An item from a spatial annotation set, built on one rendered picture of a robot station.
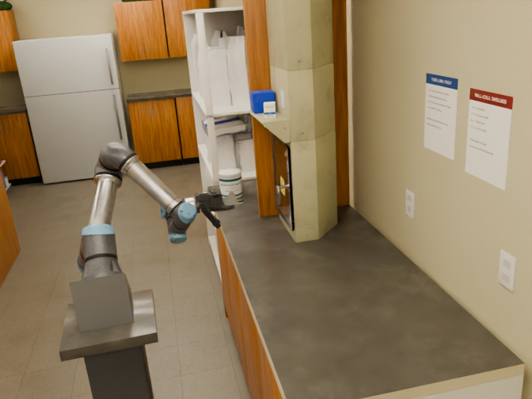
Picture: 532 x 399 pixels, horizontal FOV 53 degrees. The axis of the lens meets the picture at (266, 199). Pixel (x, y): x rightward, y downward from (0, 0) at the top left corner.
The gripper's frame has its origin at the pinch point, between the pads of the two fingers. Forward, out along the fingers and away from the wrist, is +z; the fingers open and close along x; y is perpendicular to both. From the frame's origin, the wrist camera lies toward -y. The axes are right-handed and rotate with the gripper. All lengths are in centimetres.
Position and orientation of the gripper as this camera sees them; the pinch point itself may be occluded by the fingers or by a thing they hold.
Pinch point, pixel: (241, 203)
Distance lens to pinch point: 236.4
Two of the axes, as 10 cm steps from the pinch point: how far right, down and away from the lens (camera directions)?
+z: 9.7, -1.4, 1.9
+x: -2.2, -3.2, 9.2
